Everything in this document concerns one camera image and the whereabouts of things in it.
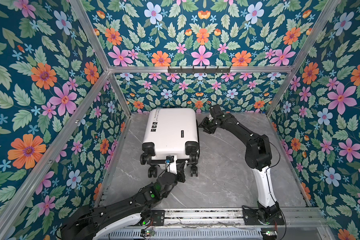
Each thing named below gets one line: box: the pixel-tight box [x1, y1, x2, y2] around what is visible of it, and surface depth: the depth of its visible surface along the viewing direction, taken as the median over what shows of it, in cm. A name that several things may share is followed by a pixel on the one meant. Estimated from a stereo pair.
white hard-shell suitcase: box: [140, 108, 200, 178], surface depth 83 cm
